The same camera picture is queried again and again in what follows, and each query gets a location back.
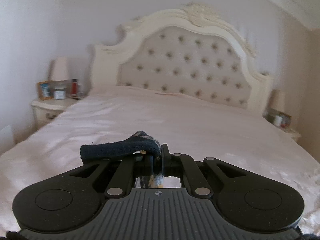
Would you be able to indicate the patterned knit sweater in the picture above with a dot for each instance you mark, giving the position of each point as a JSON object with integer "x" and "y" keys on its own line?
{"x": 143, "y": 148}

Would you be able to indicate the right cream bedside lamp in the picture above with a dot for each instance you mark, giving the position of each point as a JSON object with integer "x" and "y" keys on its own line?
{"x": 278, "y": 100}

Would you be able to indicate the cream left nightstand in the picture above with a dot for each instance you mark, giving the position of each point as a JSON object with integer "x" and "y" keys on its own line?
{"x": 46, "y": 111}

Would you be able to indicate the cream bedside lamp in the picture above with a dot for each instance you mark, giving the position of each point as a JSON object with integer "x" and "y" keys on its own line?
{"x": 59, "y": 74}
{"x": 278, "y": 100}

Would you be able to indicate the pale pink bedspread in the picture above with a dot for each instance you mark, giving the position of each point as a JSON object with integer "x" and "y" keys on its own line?
{"x": 186, "y": 124}

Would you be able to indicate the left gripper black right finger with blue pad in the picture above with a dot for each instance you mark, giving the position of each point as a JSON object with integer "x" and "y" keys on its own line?
{"x": 186, "y": 169}

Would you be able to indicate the left cream bedside lamp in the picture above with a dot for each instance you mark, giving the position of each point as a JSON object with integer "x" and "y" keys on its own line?
{"x": 59, "y": 74}

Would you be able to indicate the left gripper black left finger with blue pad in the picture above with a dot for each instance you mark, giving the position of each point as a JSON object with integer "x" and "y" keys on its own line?
{"x": 132, "y": 172}

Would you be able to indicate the small white clock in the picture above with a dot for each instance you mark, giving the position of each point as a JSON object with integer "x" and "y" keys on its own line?
{"x": 59, "y": 94}

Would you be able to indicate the red bottle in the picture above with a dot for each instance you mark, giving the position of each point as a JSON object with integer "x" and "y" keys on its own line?
{"x": 74, "y": 88}

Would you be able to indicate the wooden photo frame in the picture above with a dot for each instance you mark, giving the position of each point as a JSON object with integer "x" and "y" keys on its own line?
{"x": 44, "y": 90}

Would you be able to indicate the white mug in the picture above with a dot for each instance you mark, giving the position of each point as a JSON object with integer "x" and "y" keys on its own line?
{"x": 277, "y": 120}

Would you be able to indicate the right nightstand photo frame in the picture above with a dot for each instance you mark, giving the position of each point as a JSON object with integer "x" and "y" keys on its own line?
{"x": 286, "y": 118}

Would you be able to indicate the cream tufted headboard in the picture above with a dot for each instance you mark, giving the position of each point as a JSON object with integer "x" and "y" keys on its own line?
{"x": 190, "y": 51}

